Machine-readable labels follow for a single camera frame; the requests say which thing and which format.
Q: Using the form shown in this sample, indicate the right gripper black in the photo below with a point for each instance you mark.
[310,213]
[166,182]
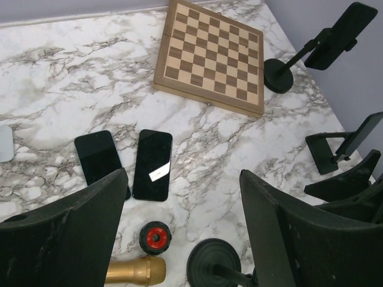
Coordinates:
[350,194]

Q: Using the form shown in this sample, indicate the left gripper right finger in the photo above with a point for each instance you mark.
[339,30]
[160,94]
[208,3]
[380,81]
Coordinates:
[297,244]

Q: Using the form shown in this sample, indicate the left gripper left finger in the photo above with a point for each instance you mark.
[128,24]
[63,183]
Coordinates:
[68,242]

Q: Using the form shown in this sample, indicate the black phone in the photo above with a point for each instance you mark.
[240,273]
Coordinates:
[342,36]
[152,169]
[354,139]

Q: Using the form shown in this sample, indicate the black round-base phone stand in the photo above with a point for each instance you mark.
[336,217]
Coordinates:
[214,262]

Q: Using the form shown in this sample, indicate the teal smartphone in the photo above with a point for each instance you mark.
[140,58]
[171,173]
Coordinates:
[98,155]

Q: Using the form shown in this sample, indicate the black folding phone stand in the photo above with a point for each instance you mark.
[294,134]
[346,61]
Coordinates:
[321,152]

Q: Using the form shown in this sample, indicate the silver phone stand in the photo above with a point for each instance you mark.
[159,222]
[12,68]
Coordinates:
[6,144]

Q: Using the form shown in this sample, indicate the black back round-base stand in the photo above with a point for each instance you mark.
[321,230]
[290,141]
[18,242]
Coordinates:
[277,74]

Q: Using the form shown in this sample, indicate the black red knob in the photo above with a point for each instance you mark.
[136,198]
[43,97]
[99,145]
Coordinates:
[155,238]

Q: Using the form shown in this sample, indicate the wooden chessboard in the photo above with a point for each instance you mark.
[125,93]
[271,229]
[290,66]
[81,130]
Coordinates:
[210,58]

